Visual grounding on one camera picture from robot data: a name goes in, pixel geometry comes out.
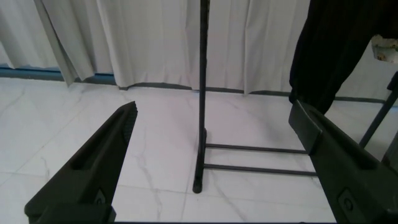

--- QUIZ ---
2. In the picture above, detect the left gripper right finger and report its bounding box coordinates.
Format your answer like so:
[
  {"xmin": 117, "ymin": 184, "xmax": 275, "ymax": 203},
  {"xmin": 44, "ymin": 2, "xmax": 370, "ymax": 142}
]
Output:
[{"xmin": 288, "ymin": 100, "xmax": 398, "ymax": 224}]

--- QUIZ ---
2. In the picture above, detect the white curtain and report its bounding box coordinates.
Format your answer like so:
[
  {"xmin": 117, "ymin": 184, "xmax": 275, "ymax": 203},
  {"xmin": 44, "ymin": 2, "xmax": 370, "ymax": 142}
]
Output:
[{"xmin": 0, "ymin": 0, "xmax": 398, "ymax": 101}]

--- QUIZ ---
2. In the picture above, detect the cream printed garment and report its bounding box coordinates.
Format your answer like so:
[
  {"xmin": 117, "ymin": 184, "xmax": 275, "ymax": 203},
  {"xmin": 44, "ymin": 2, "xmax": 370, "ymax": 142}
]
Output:
[{"xmin": 371, "ymin": 34, "xmax": 398, "ymax": 65}]

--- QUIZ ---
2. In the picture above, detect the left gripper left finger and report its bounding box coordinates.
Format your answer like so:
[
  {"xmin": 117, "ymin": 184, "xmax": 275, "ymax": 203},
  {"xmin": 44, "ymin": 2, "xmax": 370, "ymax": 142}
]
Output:
[{"xmin": 24, "ymin": 101, "xmax": 139, "ymax": 224}]

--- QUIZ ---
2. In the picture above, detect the black clothes rack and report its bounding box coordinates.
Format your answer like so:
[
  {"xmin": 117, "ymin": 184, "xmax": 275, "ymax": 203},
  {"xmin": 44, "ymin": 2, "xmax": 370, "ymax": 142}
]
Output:
[{"xmin": 192, "ymin": 0, "xmax": 398, "ymax": 194}]

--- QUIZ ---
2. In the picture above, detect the black garment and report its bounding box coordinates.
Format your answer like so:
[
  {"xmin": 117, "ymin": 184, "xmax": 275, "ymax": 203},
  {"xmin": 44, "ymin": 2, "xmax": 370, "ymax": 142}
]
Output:
[{"xmin": 288, "ymin": 0, "xmax": 398, "ymax": 114}]

